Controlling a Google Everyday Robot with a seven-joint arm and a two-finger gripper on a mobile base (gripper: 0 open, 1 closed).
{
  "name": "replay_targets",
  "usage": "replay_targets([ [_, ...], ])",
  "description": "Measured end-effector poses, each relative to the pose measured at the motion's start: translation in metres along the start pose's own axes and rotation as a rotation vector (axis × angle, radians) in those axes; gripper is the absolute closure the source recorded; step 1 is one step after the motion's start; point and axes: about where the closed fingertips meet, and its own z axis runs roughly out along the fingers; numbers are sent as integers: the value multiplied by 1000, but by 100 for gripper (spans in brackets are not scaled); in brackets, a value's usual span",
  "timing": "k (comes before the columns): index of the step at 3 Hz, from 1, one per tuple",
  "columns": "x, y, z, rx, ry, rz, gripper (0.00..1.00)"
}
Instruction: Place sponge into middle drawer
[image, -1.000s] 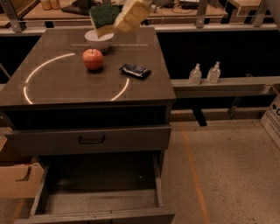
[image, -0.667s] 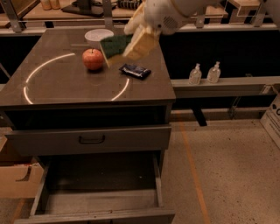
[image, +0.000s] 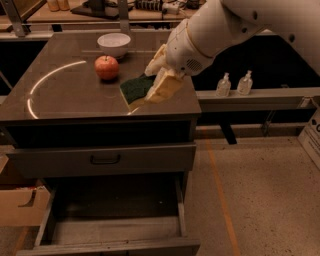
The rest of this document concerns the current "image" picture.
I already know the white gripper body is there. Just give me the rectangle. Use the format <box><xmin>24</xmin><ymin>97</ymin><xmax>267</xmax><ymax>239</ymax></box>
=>
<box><xmin>166</xmin><ymin>19</ymin><xmax>213</xmax><ymax>76</ymax></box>

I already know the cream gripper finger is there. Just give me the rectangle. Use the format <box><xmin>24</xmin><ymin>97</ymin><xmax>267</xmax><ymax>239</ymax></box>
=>
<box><xmin>144</xmin><ymin>67</ymin><xmax>184</xmax><ymax>103</ymax></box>
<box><xmin>144</xmin><ymin>44</ymin><xmax>166</xmax><ymax>76</ymax></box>

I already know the green and yellow sponge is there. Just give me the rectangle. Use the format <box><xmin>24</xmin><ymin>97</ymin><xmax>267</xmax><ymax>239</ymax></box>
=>
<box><xmin>120</xmin><ymin>75</ymin><xmax>155</xmax><ymax>112</ymax></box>

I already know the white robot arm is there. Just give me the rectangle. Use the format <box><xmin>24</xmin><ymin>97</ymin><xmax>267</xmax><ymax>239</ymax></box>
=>
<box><xmin>145</xmin><ymin>0</ymin><xmax>320</xmax><ymax>103</ymax></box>

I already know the grey drawer cabinet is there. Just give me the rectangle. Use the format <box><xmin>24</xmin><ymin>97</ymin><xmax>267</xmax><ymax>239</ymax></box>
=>
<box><xmin>0</xmin><ymin>30</ymin><xmax>202</xmax><ymax>256</ymax></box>

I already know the grey open middle drawer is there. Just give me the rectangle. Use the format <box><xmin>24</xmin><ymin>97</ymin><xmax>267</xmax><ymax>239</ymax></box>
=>
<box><xmin>17</xmin><ymin>173</ymin><xmax>200</xmax><ymax>256</ymax></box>

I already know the grey upper drawer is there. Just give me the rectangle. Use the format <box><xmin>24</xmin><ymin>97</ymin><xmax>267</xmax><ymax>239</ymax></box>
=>
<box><xmin>8</xmin><ymin>121</ymin><xmax>196</xmax><ymax>178</ymax></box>

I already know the white bowl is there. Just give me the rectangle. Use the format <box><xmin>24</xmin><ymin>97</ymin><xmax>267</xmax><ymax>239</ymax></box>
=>
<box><xmin>97</xmin><ymin>33</ymin><xmax>131</xmax><ymax>58</ymax></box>

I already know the power strip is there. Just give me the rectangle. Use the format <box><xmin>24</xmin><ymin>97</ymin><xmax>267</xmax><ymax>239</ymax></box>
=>
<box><xmin>135</xmin><ymin>0</ymin><xmax>180</xmax><ymax>14</ymax></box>

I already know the red apple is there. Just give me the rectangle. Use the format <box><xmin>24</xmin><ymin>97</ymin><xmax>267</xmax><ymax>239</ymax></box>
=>
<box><xmin>94</xmin><ymin>56</ymin><xmax>119</xmax><ymax>80</ymax></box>

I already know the clear sanitizer bottle left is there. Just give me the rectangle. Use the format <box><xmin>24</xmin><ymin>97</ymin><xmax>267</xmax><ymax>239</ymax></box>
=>
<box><xmin>216</xmin><ymin>73</ymin><xmax>231</xmax><ymax>97</ymax></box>

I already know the clear sanitizer bottle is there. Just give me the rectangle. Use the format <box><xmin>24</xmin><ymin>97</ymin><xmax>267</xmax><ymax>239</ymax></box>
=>
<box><xmin>216</xmin><ymin>73</ymin><xmax>231</xmax><ymax>97</ymax></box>
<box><xmin>237</xmin><ymin>70</ymin><xmax>253</xmax><ymax>95</ymax></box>

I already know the clear sanitizer bottle right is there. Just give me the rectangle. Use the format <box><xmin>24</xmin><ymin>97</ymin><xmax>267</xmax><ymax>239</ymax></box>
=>
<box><xmin>237</xmin><ymin>70</ymin><xmax>253</xmax><ymax>95</ymax></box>

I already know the black monitor base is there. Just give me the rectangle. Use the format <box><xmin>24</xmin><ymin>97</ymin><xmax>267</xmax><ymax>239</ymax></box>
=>
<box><xmin>71</xmin><ymin>0</ymin><xmax>119</xmax><ymax>20</ymax></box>

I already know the wooden background desk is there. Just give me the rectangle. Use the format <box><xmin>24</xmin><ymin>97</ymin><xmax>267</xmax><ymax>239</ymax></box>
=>
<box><xmin>25</xmin><ymin>0</ymin><xmax>201</xmax><ymax>25</ymax></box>

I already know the white printed sign box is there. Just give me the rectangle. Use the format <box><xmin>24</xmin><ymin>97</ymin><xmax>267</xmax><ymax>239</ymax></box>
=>
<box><xmin>298</xmin><ymin>109</ymin><xmax>320</xmax><ymax>169</ymax></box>

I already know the cardboard box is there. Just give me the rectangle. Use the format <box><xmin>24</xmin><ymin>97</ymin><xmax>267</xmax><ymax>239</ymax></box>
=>
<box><xmin>0</xmin><ymin>156</ymin><xmax>52</xmax><ymax>228</ymax></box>

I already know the grey metal rail shelf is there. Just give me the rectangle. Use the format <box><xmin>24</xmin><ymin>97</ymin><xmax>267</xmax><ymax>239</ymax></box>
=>
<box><xmin>196</xmin><ymin>87</ymin><xmax>320</xmax><ymax>112</ymax></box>

